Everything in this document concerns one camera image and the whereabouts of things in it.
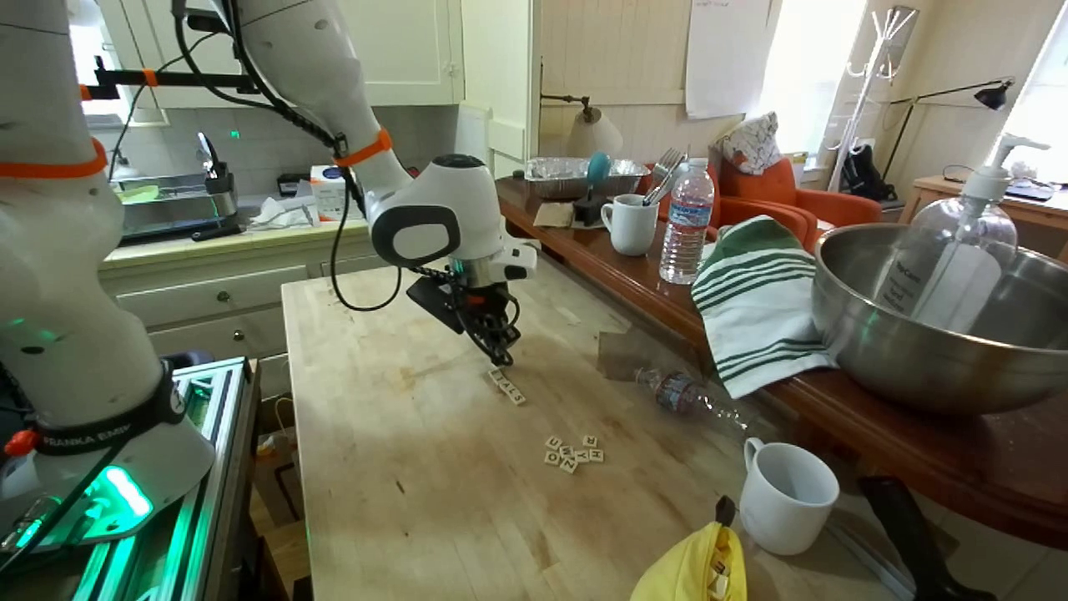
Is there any white wall cabinet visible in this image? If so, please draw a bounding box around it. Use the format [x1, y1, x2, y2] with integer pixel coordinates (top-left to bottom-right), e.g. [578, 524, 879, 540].
[92, 0, 470, 112]

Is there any white drawer counter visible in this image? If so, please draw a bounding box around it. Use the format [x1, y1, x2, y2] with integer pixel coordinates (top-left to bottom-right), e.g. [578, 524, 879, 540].
[95, 219, 381, 371]

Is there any black printed strap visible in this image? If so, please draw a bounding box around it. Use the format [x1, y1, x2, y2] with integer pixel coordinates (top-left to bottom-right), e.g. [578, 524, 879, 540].
[859, 475, 996, 601]

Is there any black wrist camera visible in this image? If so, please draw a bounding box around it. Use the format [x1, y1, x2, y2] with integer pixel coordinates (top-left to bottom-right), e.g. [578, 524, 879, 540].
[402, 273, 470, 336]

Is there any white wall paper sheet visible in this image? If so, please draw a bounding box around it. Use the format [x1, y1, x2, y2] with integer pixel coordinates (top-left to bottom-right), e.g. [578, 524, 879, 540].
[681, 0, 787, 124]

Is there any black horizontal rod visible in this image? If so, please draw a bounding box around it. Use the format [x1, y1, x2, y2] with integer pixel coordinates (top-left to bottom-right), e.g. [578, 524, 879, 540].
[75, 56, 264, 101]

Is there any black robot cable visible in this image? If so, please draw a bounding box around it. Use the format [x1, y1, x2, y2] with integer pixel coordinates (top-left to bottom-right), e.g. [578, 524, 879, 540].
[167, 0, 411, 318]

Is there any yellow fabric bag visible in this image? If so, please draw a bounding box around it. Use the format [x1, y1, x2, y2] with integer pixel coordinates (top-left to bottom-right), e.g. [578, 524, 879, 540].
[626, 514, 752, 601]

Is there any wide orange strap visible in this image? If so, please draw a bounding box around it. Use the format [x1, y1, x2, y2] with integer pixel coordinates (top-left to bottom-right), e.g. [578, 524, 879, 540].
[0, 136, 112, 182]

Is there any black floor lamp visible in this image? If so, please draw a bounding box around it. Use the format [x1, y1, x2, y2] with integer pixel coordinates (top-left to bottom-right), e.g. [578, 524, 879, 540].
[879, 76, 1019, 180]

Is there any green striped white towel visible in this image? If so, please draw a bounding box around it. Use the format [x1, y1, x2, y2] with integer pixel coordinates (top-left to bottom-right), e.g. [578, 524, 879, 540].
[688, 214, 842, 400]

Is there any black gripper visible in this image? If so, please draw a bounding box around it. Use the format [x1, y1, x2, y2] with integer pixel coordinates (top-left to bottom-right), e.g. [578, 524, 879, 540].
[446, 273, 523, 371]

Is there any black base block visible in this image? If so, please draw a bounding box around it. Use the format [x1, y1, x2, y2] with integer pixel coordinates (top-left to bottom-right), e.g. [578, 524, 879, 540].
[570, 190, 609, 230]

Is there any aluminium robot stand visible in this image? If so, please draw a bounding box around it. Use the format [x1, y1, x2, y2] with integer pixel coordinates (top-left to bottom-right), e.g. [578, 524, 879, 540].
[0, 350, 264, 601]

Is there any clear pump sanitiser bottle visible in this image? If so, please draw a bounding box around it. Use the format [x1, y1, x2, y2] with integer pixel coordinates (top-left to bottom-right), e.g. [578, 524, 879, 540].
[866, 129, 1050, 334]

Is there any white shade desk lamp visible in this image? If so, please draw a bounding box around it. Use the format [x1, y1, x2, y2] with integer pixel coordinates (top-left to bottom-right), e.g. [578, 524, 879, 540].
[540, 91, 626, 160]

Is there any brown paper sheet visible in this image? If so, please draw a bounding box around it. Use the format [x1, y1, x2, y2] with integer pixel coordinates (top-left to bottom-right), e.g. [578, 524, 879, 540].
[530, 200, 578, 232]

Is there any black bag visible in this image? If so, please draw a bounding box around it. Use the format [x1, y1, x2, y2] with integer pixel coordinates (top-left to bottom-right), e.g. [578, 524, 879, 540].
[833, 139, 894, 206]

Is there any large steel bowl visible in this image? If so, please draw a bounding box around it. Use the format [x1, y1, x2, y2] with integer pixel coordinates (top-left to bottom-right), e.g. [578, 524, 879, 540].
[812, 222, 1068, 417]

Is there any black faucet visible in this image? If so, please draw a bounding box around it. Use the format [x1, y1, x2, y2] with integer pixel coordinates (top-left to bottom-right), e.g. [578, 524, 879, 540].
[192, 129, 250, 243]

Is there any aluminium foil tray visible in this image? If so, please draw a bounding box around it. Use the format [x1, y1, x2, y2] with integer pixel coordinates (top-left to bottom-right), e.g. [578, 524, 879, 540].
[520, 153, 646, 203]

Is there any full clear water bottle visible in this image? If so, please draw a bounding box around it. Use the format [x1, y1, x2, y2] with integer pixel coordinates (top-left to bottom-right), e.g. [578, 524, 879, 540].
[656, 153, 718, 288]

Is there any white ceramic mug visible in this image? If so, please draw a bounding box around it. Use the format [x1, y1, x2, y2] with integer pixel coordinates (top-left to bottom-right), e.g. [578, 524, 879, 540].
[735, 432, 844, 560]
[598, 190, 662, 259]

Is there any patterned fabric bundle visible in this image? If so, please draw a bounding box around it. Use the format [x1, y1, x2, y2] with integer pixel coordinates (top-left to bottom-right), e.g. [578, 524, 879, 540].
[715, 111, 784, 176]

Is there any narrow orange strap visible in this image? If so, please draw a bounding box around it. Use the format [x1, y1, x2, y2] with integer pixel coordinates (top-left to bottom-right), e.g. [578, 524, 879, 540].
[331, 124, 399, 174]

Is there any white coat rack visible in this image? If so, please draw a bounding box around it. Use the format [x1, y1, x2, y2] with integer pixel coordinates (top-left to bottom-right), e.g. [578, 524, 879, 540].
[826, 3, 926, 192]

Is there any orange armchair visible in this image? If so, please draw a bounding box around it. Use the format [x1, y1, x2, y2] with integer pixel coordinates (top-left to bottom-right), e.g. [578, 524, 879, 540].
[711, 153, 889, 254]

